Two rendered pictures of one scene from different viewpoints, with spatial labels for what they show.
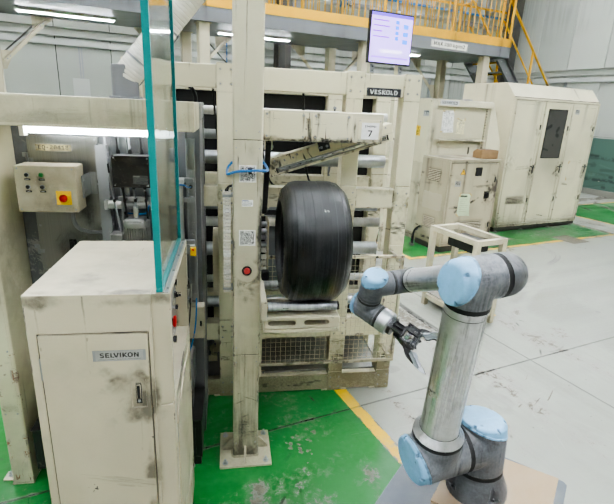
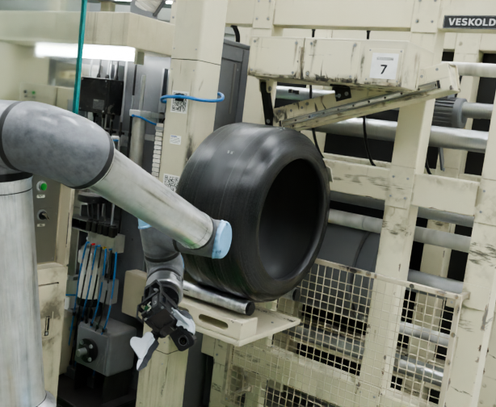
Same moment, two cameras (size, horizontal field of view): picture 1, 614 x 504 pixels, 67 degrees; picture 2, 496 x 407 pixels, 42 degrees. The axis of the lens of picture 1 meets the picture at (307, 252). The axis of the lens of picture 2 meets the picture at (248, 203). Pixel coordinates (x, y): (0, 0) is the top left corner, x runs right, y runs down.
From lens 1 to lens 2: 1.65 m
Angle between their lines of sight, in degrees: 44
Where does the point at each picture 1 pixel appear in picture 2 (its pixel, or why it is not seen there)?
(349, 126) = (354, 58)
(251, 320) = not seen: hidden behind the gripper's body
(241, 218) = (167, 158)
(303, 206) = (208, 143)
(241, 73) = not seen: outside the picture
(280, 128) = (267, 60)
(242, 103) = (183, 14)
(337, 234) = (225, 183)
